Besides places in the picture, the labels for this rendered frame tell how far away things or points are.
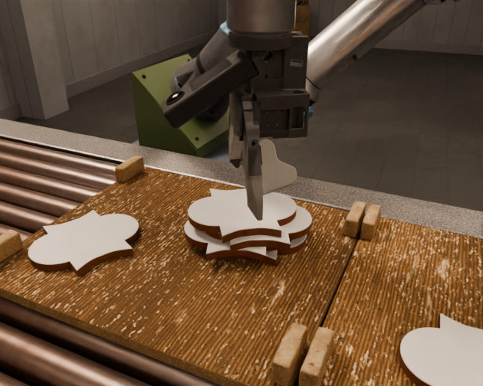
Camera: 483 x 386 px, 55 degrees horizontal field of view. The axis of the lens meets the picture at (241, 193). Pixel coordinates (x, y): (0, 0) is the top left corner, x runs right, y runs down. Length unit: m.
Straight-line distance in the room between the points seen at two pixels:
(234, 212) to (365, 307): 0.20
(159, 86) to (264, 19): 0.59
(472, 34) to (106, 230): 6.73
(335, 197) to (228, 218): 0.26
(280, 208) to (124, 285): 0.22
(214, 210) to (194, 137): 0.43
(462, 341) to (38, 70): 3.91
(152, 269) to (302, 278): 0.18
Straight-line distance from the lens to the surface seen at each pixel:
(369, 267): 0.60
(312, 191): 0.81
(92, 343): 0.54
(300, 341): 0.46
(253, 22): 0.50
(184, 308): 0.53
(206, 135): 1.05
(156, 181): 0.79
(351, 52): 0.92
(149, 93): 1.03
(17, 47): 4.20
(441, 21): 7.11
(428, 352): 0.50
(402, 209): 0.78
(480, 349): 0.52
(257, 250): 0.57
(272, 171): 0.53
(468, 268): 0.64
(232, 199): 0.63
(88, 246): 0.63
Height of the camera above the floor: 1.29
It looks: 28 degrees down
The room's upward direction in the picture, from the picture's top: straight up
